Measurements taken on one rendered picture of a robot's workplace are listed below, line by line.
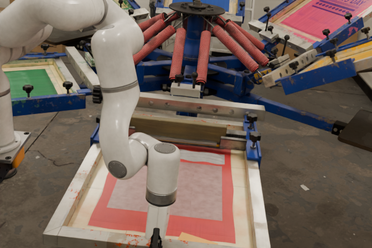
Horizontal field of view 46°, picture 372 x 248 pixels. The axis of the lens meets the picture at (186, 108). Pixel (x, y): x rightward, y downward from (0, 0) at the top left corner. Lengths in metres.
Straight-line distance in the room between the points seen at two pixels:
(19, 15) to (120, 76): 0.27
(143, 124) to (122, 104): 0.66
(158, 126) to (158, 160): 0.64
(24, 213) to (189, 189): 1.65
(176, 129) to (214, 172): 0.22
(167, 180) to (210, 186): 0.45
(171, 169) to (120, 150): 0.13
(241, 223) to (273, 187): 1.96
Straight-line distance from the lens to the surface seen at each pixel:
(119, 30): 0.96
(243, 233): 1.28
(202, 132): 1.60
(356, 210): 3.28
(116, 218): 1.28
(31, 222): 2.83
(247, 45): 2.27
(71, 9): 0.95
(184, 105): 1.82
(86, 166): 1.44
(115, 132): 0.94
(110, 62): 0.94
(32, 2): 0.99
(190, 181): 1.45
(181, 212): 1.32
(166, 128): 1.61
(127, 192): 1.38
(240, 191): 1.44
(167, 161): 0.98
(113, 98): 0.96
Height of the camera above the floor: 1.76
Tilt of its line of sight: 24 degrees down
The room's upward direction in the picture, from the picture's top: 6 degrees clockwise
